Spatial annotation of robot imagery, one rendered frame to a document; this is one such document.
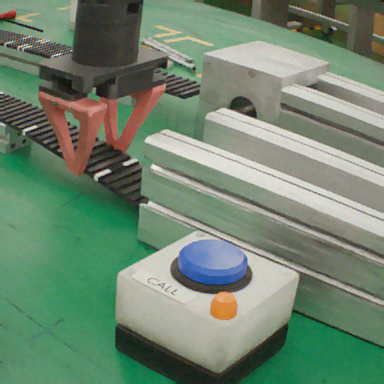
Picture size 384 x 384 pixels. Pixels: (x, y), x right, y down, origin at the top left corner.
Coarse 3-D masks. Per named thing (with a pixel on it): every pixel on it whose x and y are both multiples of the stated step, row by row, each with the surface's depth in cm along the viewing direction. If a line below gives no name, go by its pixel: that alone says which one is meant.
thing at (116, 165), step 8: (112, 160) 70; (120, 160) 71; (128, 160) 71; (136, 160) 71; (96, 168) 68; (104, 168) 69; (112, 168) 69; (120, 168) 69; (128, 168) 70; (96, 176) 67; (104, 176) 68
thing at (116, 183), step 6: (132, 168) 70; (138, 168) 70; (120, 174) 68; (126, 174) 69; (132, 174) 69; (138, 174) 69; (102, 180) 67; (108, 180) 67; (114, 180) 68; (120, 180) 68; (126, 180) 68; (132, 180) 68; (138, 180) 68; (108, 186) 67; (114, 186) 67; (120, 186) 67; (126, 186) 67; (114, 192) 67
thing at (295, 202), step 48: (144, 144) 59; (192, 144) 59; (240, 144) 63; (288, 144) 61; (144, 192) 61; (192, 192) 58; (240, 192) 55; (288, 192) 53; (336, 192) 59; (144, 240) 62; (240, 240) 58; (288, 240) 54; (336, 240) 53; (336, 288) 53
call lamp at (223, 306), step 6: (216, 294) 44; (222, 294) 44; (228, 294) 44; (216, 300) 43; (222, 300) 43; (228, 300) 43; (234, 300) 44; (210, 306) 44; (216, 306) 43; (222, 306) 43; (228, 306) 43; (234, 306) 43; (210, 312) 44; (216, 312) 43; (222, 312) 43; (228, 312) 43; (234, 312) 44; (222, 318) 43; (228, 318) 44
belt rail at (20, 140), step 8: (0, 128) 74; (8, 128) 74; (0, 136) 76; (8, 136) 75; (16, 136) 76; (24, 136) 77; (0, 144) 75; (8, 144) 75; (16, 144) 76; (24, 144) 77
